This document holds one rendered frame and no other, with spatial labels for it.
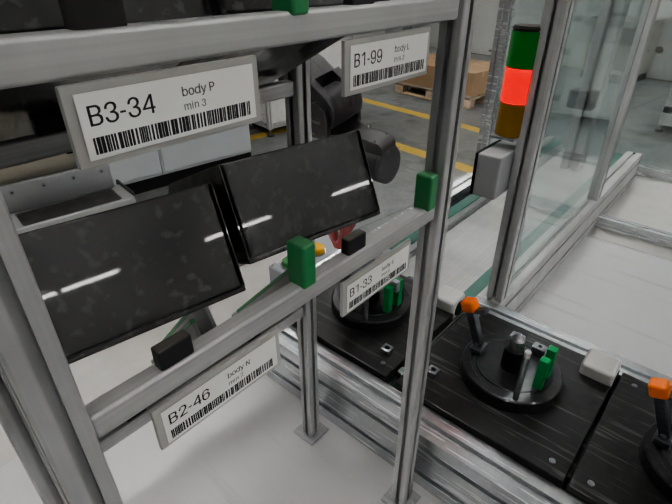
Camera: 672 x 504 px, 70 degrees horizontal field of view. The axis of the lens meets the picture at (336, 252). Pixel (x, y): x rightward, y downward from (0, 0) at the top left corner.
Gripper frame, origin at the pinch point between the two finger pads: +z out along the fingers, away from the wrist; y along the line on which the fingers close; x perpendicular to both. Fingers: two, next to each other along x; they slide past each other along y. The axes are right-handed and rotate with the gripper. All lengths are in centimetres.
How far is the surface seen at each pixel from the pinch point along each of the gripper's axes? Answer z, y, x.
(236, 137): 85, 185, 265
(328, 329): 9.6, -9.8, -6.3
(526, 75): -28.6, 16.9, -20.9
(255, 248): -25.0, -36.6, -22.9
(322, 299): 9.7, -4.3, 0.0
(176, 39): -40, -44, -28
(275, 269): 11.0, -1.8, 15.0
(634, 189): 21, 117, -28
